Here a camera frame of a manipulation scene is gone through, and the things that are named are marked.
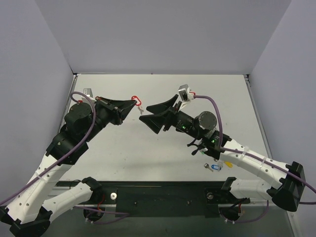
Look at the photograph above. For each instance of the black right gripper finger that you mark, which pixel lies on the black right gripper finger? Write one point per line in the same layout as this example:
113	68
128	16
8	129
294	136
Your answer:
161	107
155	121

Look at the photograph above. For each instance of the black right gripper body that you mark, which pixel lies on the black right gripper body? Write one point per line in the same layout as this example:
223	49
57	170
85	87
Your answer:
171	118

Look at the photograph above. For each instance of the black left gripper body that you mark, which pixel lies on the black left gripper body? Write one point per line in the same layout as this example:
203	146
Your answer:
114	113

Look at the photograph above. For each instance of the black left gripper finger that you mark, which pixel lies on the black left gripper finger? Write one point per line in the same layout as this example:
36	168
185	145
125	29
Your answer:
112	103
124	109

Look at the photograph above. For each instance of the red key tag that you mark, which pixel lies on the red key tag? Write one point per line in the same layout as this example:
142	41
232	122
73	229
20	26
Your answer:
138	101

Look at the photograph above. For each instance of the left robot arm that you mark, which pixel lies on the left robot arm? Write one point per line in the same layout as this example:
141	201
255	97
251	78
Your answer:
31	211

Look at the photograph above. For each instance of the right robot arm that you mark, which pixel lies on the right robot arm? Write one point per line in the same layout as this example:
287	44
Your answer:
280	182

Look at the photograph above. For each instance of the silver key by blue tag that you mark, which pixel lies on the silver key by blue tag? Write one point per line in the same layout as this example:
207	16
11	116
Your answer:
206	165

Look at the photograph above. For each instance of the blue key tag near front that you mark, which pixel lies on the blue key tag near front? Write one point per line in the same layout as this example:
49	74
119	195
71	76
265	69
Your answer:
216	167

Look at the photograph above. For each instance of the yellow key tag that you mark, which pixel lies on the yellow key tag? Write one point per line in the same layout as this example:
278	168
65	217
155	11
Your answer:
228	164

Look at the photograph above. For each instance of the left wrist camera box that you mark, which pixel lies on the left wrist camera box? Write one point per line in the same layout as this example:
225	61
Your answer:
88	93

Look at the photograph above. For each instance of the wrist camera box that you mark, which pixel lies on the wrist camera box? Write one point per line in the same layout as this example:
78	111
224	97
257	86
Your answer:
88	93
186	94

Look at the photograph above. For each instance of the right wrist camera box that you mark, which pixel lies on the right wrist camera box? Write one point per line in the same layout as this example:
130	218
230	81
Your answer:
186	94

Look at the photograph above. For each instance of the black front mounting rail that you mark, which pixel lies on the black front mounting rail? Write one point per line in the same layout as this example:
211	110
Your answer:
168	198

